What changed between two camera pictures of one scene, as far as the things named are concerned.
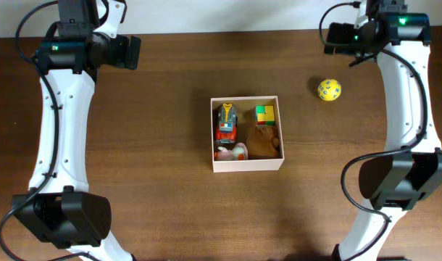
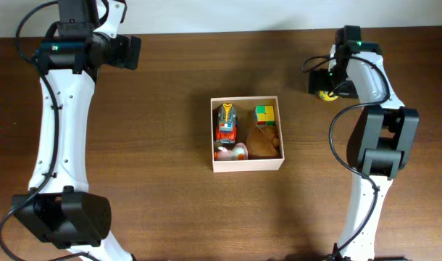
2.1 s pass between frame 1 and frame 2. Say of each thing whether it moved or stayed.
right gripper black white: moved
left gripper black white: stayed
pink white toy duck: stayed
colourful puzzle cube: stayed
